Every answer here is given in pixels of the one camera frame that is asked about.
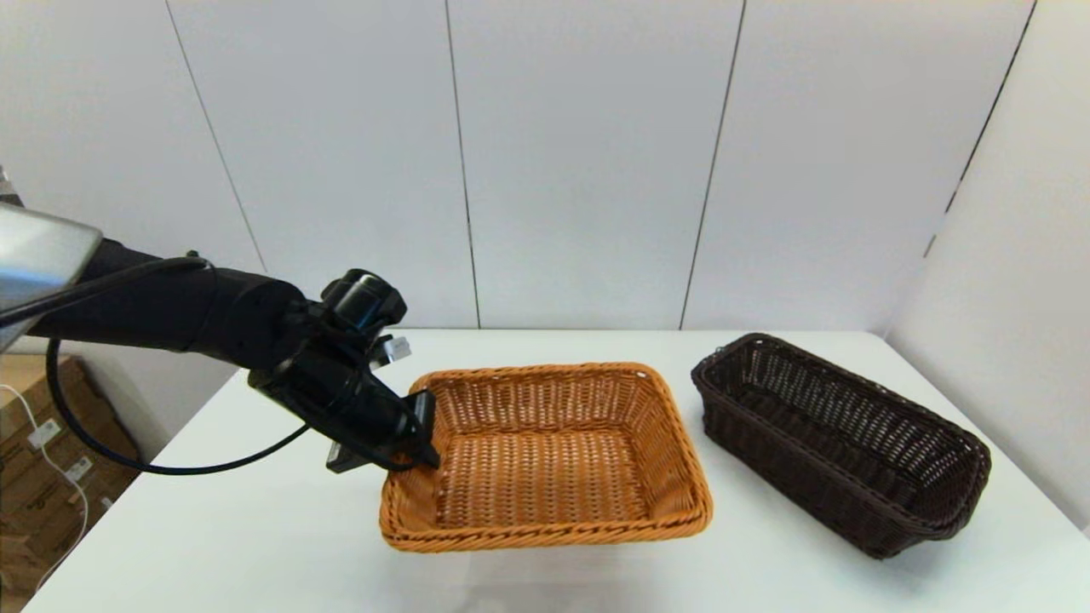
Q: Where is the brown cardboard box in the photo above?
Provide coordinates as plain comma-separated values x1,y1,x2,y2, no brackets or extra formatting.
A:
0,353,144,495
0,477,129,597

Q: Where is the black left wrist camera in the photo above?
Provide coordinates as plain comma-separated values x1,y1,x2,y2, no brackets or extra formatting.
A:
321,269,408,335

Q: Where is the thin white cable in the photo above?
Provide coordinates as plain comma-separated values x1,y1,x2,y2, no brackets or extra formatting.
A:
0,385,91,588

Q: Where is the dark brown wicker basket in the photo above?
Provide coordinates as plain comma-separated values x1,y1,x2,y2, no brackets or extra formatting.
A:
691,333,993,560

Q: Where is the orange wicker basket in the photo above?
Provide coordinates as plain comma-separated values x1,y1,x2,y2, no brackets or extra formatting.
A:
379,362,714,553

